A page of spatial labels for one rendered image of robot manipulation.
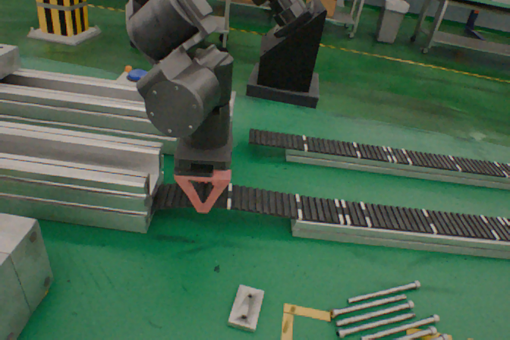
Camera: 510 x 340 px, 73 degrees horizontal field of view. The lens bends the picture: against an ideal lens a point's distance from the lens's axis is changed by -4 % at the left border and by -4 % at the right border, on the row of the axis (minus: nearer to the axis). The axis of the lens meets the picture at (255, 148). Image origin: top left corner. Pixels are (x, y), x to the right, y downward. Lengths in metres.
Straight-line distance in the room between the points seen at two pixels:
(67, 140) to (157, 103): 0.23
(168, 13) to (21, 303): 0.32
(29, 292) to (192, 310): 0.17
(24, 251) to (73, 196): 0.12
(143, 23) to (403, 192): 0.51
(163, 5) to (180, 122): 0.12
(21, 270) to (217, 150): 0.23
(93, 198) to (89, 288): 0.11
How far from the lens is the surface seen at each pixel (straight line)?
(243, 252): 0.49
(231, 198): 0.50
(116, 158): 0.53
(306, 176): 0.64
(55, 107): 0.69
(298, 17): 0.97
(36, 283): 0.44
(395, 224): 0.56
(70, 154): 0.56
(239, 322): 0.42
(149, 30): 0.40
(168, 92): 0.33
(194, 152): 0.43
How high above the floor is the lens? 1.15
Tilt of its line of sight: 32 degrees down
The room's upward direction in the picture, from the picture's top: 9 degrees clockwise
